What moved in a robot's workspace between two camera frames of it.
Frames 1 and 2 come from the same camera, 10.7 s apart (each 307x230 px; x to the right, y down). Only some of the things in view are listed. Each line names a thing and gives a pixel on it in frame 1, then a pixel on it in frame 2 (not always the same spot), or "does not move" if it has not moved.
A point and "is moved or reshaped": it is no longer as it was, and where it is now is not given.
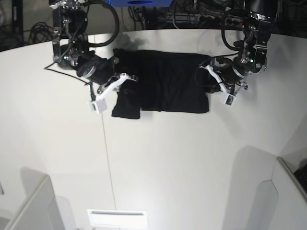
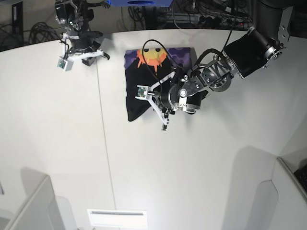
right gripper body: [229, 78] -> [172, 93]
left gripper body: [102, 71] -> [83, 45]
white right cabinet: [281, 202] does not move
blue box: [123, 3] does not move
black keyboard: [301, 174] does not move
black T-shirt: [166, 82] is moved or reshaped
